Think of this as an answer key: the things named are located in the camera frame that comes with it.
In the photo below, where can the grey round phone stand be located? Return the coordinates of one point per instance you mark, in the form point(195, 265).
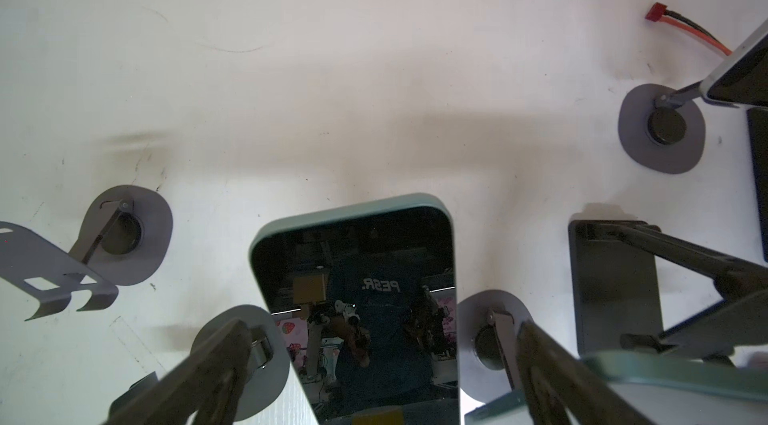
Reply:
point(123, 239)

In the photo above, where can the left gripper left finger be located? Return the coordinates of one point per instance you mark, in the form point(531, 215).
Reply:
point(204, 389)

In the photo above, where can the black phone with label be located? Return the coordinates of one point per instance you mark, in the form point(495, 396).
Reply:
point(365, 298)

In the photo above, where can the round stand of phone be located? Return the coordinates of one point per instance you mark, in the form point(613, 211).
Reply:
point(488, 324)
point(267, 368)
point(661, 128)

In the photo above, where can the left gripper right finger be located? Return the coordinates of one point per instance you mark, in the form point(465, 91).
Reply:
point(559, 388)

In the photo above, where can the rear tall black phone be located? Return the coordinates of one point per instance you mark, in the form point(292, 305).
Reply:
point(741, 79)

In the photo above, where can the round stand of rear phone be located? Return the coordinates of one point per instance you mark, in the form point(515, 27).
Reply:
point(661, 128)

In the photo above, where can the black charger board yellow plugs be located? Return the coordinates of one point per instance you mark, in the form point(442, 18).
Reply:
point(661, 13)

